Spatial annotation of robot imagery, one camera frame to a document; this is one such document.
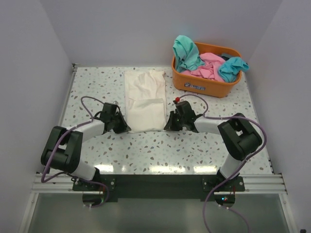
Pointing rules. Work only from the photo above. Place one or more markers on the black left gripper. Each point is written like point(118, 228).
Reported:
point(117, 123)

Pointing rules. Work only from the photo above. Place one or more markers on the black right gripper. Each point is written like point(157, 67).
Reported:
point(175, 122)

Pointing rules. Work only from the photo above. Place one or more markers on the white t shirt red print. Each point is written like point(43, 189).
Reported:
point(145, 100)

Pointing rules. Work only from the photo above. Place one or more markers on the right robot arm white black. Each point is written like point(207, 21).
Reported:
point(238, 134)

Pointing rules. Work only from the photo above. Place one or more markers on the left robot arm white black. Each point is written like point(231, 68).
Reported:
point(62, 152)

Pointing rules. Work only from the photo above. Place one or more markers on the orange plastic laundry basket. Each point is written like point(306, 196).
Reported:
point(201, 85)

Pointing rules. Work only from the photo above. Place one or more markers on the pink t shirt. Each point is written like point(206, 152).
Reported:
point(210, 69)

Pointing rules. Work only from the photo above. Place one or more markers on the teal green t shirt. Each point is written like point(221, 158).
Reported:
point(186, 54)

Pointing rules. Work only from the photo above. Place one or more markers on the light blue t shirt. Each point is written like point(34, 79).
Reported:
point(229, 70)

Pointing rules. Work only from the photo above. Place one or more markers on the dark navy garment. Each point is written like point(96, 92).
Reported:
point(226, 56)

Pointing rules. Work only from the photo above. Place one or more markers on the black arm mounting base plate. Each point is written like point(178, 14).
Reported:
point(111, 188)

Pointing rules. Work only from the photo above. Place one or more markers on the aluminium table frame rail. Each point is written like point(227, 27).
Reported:
point(257, 173)

